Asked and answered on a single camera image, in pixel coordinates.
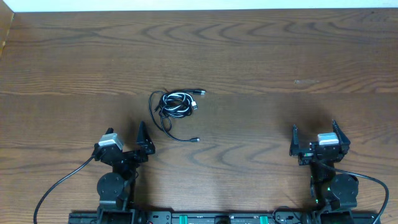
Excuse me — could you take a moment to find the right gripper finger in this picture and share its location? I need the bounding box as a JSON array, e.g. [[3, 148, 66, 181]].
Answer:
[[332, 120, 351, 152], [289, 124, 300, 156]]

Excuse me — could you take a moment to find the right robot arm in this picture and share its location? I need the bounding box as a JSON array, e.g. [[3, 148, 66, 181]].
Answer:
[[289, 121, 359, 213]]

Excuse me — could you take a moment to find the white usb cable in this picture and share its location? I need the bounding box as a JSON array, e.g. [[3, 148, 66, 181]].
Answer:
[[159, 92, 198, 118]]

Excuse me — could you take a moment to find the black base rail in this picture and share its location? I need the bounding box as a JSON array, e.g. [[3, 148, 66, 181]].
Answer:
[[68, 210, 382, 224]]

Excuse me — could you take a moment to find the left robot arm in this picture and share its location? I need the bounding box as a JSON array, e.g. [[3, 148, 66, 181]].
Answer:
[[92, 121, 155, 223]]

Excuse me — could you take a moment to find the long black usb cable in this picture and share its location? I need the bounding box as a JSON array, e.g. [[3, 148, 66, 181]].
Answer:
[[148, 90, 200, 143]]

